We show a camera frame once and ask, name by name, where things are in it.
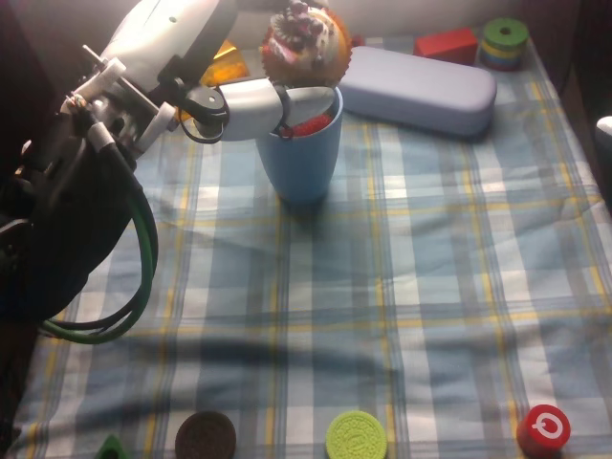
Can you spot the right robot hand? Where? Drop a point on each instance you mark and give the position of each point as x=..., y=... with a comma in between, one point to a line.
x=606, y=131

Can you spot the berry topped cupcake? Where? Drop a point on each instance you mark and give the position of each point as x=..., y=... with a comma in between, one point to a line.
x=306, y=48

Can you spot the blue cup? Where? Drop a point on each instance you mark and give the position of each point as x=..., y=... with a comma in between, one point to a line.
x=301, y=167

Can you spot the red rectangular block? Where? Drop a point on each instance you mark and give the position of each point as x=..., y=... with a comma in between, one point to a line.
x=444, y=45

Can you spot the lilac glasses case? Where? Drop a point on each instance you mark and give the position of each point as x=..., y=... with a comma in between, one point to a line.
x=421, y=91

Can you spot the red cylinder block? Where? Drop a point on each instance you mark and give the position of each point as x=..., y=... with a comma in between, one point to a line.
x=542, y=430

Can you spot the blue plaid tablecloth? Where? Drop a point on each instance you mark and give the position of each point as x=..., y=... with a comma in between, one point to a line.
x=334, y=287

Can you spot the gold bar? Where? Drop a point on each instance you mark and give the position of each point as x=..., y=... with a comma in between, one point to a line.
x=227, y=62

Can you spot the light green sandwich cookie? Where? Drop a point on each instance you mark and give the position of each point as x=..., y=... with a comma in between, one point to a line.
x=356, y=437

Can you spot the brown sandwich cookie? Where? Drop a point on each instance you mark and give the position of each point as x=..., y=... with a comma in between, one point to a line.
x=205, y=437

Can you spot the green triangle block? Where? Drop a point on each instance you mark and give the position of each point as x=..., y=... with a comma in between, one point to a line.
x=111, y=449

